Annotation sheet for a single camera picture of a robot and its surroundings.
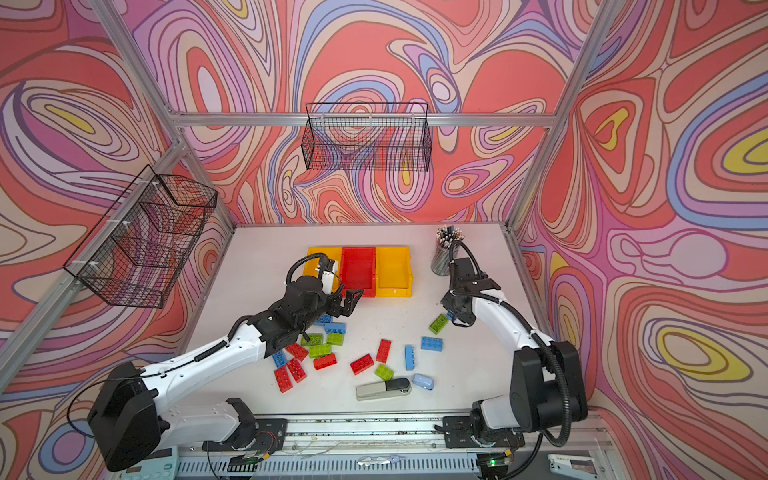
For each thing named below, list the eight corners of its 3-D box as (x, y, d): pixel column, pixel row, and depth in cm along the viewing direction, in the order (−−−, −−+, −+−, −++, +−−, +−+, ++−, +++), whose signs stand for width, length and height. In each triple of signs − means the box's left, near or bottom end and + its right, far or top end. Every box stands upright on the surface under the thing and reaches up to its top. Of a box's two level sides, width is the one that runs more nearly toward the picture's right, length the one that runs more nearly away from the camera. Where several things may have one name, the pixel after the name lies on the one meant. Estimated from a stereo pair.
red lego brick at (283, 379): (281, 393, 82) (279, 391, 80) (275, 372, 85) (273, 370, 84) (294, 387, 83) (292, 384, 81) (287, 366, 86) (285, 364, 85)
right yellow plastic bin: (375, 299, 99) (375, 289, 95) (377, 256, 111) (376, 246, 106) (412, 299, 99) (413, 289, 95) (409, 256, 111) (410, 246, 106)
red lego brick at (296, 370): (296, 383, 83) (294, 381, 82) (287, 366, 86) (285, 363, 85) (308, 375, 85) (306, 373, 83) (298, 358, 88) (296, 356, 86)
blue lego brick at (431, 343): (420, 349, 90) (420, 346, 88) (420, 339, 92) (421, 336, 90) (442, 351, 89) (443, 349, 87) (442, 341, 91) (443, 338, 89)
